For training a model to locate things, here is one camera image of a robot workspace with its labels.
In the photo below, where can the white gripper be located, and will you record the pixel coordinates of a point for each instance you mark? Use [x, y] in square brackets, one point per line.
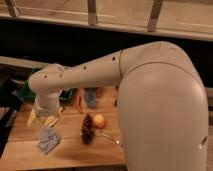
[44, 106]

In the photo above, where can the blue grey towel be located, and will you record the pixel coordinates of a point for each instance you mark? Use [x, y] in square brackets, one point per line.
[48, 139]

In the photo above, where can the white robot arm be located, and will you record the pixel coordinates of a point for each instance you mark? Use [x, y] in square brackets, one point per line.
[162, 103]

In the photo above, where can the green plastic tray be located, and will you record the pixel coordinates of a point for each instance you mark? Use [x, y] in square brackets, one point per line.
[25, 94]

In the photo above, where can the orange carrot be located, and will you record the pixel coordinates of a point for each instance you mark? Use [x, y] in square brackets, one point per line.
[78, 103]

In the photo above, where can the dark grape bunch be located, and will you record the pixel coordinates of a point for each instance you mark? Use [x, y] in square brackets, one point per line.
[87, 130]

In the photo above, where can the blue plastic cup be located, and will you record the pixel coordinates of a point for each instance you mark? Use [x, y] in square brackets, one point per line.
[90, 98]

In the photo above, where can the wooden table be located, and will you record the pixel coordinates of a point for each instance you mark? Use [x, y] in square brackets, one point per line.
[21, 152]

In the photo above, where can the yellow red apple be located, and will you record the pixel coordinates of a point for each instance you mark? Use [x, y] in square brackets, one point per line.
[99, 121]

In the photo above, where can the red bowl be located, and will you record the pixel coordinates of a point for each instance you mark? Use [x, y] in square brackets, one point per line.
[93, 89]

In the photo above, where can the silver fork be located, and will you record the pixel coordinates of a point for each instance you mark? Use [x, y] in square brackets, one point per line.
[117, 142]

